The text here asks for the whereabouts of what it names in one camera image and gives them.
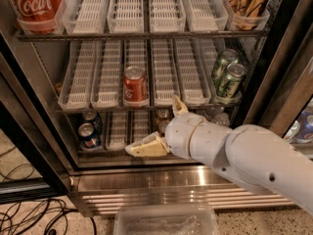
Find clear plastic bin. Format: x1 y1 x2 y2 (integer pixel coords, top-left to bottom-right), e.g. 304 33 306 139
113 204 220 235

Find red coke can shelf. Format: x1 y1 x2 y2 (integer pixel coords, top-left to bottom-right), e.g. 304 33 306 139
123 66 147 102

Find orange brown can front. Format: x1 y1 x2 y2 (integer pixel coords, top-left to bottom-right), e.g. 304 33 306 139
157 120 169 135

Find shelf tray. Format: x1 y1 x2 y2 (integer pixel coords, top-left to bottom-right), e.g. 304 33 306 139
123 40 149 108
90 40 121 110
58 41 97 111
151 39 180 106
174 39 211 106

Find middle shelf centre tray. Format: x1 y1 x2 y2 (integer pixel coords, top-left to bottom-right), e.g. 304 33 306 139
123 40 149 108

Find stainless steel fridge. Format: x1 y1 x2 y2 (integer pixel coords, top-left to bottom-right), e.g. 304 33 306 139
0 0 312 216

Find black floor cables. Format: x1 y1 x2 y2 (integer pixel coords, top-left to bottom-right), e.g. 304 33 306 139
0 144 98 235

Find clear water bottle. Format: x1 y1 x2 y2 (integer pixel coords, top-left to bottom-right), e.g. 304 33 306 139
204 107 230 126

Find gold brown can top right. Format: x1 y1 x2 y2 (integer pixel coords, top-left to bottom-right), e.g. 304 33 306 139
224 0 270 30

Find blue Pepsi can rear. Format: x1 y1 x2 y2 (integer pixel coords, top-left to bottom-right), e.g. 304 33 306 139
82 112 103 134

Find middle shelf far left tray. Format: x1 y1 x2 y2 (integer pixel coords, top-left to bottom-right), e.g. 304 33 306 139
58 41 97 111

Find blue Pepsi can front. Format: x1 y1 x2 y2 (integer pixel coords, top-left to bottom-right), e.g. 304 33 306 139
78 123 101 149

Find orange brown can rear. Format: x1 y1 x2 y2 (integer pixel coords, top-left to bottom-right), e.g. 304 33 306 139
156 110 170 123

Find cans behind right glass door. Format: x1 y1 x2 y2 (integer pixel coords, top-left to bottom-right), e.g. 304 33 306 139
284 107 313 143

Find orange brown can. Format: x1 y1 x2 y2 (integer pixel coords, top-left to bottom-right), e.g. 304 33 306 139
156 110 170 123
157 120 169 135

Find large red Coca-Cola can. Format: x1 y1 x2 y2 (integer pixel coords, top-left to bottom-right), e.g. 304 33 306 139
13 0 66 34

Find green can rear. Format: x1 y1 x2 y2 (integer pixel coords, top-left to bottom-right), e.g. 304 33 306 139
211 48 239 84

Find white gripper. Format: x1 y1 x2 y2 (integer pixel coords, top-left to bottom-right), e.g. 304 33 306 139
125 95 232 159

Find blue pepsi can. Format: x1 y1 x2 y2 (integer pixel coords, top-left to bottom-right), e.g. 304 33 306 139
78 123 101 149
82 112 103 134

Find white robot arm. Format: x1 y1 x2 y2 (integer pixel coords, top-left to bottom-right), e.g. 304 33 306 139
126 96 313 214

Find green can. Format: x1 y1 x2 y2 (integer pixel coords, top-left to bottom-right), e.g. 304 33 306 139
211 48 239 84
216 64 246 98

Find green can front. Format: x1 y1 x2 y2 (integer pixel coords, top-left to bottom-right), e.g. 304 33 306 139
216 64 246 98

